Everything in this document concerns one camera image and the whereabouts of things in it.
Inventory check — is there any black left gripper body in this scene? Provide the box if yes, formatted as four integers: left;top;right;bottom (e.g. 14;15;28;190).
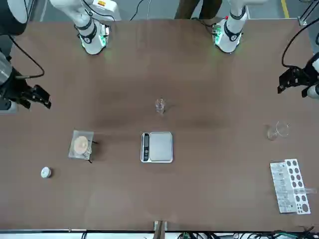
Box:
304;53;319;87

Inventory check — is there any white control box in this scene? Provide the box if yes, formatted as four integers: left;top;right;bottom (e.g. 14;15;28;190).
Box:
92;0;122;21

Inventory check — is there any white lamp cap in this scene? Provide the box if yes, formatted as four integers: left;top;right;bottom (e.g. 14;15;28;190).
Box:
40;166;52;179

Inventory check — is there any large glass beaker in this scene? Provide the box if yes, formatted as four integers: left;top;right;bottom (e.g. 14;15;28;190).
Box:
266;120;290;141

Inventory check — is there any white test tube rack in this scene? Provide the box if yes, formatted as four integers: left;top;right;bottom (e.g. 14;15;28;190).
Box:
270;158;312;215

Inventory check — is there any aluminium frame post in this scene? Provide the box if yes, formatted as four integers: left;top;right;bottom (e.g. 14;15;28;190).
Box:
298;0;319;27

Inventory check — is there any glass test tube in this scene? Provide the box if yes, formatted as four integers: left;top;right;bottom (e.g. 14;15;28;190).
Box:
293;188;317;195

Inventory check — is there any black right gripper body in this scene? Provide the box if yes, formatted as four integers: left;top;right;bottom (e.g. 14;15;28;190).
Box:
0;67;34;103

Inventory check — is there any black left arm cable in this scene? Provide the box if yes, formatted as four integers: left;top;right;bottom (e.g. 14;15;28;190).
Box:
281;14;319;69

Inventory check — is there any aluminium profile mast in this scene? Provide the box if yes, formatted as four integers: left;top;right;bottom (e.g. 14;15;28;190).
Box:
153;220;168;239

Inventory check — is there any black left base cable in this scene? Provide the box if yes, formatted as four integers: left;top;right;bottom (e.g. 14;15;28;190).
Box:
191;16;216;28

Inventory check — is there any black cable bundle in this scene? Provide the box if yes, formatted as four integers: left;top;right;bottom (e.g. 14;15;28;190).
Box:
81;225;319;239

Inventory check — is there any small glass beaker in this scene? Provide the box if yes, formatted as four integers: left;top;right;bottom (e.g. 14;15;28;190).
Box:
154;98;167;116

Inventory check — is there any black floor cable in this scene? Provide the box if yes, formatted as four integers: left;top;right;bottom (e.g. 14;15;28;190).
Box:
129;0;145;21

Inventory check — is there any person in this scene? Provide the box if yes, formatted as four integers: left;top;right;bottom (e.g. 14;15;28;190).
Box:
174;0;223;20

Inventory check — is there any silver digital balance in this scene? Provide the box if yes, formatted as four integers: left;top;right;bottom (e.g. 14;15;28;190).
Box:
140;131;174;164

